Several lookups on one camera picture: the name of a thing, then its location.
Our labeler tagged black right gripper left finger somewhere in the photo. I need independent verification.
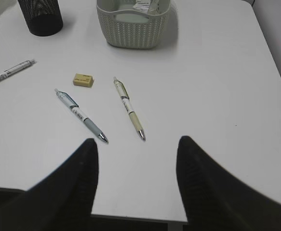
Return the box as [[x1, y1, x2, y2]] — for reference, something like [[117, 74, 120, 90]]
[[0, 139, 99, 231]]

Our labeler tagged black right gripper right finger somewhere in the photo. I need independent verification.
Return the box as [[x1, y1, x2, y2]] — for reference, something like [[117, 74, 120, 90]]
[[176, 136, 281, 231]]

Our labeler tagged white waste paper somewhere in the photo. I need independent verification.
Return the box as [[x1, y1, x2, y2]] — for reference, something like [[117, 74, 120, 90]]
[[133, 0, 159, 13]]

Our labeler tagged blue grip pen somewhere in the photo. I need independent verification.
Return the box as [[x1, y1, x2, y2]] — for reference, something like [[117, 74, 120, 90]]
[[54, 89, 108, 143]]

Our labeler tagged yellow eraser right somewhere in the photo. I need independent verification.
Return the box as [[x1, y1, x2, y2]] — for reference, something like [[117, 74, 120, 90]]
[[73, 73, 94, 88]]

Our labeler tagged beige grip pen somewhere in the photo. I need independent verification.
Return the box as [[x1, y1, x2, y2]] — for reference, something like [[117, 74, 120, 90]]
[[113, 77, 146, 141]]

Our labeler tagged grey grip pen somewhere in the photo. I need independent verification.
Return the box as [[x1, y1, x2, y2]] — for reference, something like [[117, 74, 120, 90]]
[[0, 59, 36, 82]]

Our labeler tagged black mesh pen holder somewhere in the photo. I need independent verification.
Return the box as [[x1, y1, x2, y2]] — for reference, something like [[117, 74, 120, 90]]
[[18, 0, 63, 37]]

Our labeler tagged green plastic woven basket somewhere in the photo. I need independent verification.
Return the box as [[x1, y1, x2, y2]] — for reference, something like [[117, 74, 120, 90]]
[[96, 0, 171, 49]]

